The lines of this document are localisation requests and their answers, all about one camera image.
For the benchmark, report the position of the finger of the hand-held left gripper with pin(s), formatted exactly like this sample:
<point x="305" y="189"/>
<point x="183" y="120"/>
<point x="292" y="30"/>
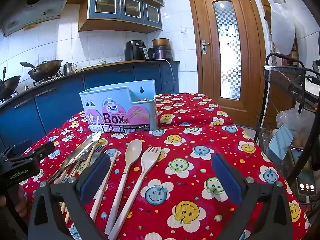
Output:
<point x="41" y="150"/>
<point x="17" y="147"/>

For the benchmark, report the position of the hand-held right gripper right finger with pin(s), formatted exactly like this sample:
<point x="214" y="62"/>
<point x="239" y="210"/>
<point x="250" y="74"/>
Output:
<point x="225" y="177"/>

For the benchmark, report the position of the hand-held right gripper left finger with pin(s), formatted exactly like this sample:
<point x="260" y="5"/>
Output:
<point x="96" y="177"/>

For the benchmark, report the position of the metal fork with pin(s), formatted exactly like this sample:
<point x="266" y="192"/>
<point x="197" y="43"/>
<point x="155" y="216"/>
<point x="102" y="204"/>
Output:
<point x="100" y="150"/>

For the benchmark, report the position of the light blue utensil box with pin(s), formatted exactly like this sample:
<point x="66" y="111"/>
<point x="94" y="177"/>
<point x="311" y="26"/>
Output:
<point x="120" y="100"/>

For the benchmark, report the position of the red smiley flower tablecloth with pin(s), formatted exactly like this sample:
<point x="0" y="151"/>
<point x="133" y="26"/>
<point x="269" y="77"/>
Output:
<point x="195" y="150"/>

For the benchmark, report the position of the blue base cabinets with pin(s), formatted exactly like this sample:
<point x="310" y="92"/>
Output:
<point x="60" y="105"/>

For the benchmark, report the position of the small dark wok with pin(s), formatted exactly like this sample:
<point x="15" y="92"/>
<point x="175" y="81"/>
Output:
<point x="8" y="86"/>

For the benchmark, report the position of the light blue plastic lid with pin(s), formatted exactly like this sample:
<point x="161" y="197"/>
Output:
<point x="280" y="142"/>

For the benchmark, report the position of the gas stove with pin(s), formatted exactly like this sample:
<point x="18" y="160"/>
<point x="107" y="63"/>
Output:
<point x="47" y="80"/>

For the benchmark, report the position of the black smartphone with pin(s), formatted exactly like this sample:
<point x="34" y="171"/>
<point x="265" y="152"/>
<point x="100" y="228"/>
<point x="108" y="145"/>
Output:
<point x="303" y="172"/>

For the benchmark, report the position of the large dark wok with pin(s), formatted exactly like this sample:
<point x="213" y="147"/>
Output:
<point x="46" y="68"/>

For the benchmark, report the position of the metal kettle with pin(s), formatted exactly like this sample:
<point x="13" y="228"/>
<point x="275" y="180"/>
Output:
<point x="68" y="68"/>

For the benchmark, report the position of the clear plastic bag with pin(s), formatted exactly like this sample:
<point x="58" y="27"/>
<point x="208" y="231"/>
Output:
<point x="292" y="120"/>

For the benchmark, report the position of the brown wooden door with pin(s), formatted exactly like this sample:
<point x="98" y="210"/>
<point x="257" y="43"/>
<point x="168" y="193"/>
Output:
<point x="200" y="80"/>

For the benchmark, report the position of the dark kitchen countertop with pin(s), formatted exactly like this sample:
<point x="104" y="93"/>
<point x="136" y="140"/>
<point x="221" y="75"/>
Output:
<point x="105" y="66"/>

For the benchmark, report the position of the mosaic door glass panel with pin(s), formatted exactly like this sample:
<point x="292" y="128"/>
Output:
<point x="228" y="50"/>

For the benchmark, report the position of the black air fryer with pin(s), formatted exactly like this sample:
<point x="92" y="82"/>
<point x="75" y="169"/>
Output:
<point x="135" y="50"/>

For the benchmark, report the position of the dark rice cooker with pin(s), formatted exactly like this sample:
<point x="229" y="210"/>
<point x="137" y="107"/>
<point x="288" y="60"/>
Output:
<point x="160" y="53"/>

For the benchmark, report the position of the grey range hood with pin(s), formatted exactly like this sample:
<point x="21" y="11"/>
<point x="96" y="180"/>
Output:
<point x="37" y="7"/>

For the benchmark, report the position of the brown pot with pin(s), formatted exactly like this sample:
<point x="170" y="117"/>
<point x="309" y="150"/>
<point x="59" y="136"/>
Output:
<point x="160" y="42"/>

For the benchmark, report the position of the white hanging plastic bag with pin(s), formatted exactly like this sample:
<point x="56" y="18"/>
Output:
<point x="282" y="27"/>

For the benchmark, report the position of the white wall switch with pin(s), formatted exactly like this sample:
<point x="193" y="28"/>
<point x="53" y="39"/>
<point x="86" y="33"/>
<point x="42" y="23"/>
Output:
<point x="183" y="29"/>

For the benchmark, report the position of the blue glass-door wall cabinet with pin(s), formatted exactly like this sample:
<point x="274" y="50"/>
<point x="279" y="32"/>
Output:
<point x="125" y="7"/>

